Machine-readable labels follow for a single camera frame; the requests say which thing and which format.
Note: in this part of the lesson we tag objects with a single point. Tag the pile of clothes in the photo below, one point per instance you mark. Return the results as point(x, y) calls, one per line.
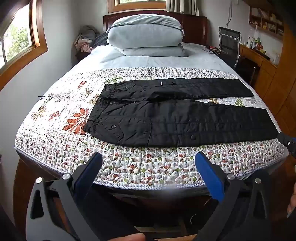
point(86, 37)

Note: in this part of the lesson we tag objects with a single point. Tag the wooden bed frame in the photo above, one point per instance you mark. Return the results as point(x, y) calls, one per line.
point(20, 185)

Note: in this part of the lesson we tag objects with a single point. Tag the flat light blue pillow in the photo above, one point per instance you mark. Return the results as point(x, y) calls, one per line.
point(157, 51)

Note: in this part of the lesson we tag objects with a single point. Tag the person's right hand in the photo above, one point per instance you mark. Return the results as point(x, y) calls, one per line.
point(292, 204)

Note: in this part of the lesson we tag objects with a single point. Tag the light blue bed sheet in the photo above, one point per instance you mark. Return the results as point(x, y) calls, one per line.
point(161, 61)

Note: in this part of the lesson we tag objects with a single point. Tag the black mesh office chair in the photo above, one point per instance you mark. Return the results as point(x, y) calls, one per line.
point(229, 44)

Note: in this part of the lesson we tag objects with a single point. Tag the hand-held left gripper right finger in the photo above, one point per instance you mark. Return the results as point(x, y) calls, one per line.
point(211, 177)

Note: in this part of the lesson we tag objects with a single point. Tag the floral quilt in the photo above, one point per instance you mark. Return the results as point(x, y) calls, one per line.
point(138, 162)

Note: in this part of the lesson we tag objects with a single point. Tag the red and black device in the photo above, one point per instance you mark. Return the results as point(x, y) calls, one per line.
point(211, 48)

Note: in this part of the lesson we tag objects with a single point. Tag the wooden wall shelf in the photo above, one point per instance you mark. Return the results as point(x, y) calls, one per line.
point(266, 20)

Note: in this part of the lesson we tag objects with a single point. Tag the white bottle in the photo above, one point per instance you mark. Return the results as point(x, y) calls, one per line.
point(276, 59)
point(249, 42)

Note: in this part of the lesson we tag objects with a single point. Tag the wooden desk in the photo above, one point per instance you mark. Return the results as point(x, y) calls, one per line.
point(261, 67)

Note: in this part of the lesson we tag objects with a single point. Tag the black pants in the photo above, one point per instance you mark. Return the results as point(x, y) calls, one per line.
point(173, 120)

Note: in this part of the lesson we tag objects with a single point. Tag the green desk ornament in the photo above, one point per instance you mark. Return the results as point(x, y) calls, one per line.
point(257, 44)

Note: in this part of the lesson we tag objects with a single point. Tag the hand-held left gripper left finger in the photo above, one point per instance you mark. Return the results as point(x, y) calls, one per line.
point(92, 168)

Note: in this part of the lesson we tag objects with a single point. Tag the grey pleated curtain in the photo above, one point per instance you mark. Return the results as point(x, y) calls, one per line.
point(182, 7)

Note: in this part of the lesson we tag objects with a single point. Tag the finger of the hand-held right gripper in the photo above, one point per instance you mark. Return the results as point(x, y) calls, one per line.
point(287, 141)

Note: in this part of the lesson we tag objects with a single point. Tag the person's left hand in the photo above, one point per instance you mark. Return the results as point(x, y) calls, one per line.
point(129, 238)

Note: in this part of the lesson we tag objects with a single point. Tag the dark wooden headboard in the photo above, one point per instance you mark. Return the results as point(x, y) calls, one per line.
point(194, 25)

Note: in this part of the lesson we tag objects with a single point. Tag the large wooden window frame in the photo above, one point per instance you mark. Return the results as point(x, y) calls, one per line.
point(39, 34)

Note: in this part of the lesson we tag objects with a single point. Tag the small wooden window frame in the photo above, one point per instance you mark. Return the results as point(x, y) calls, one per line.
point(113, 8)

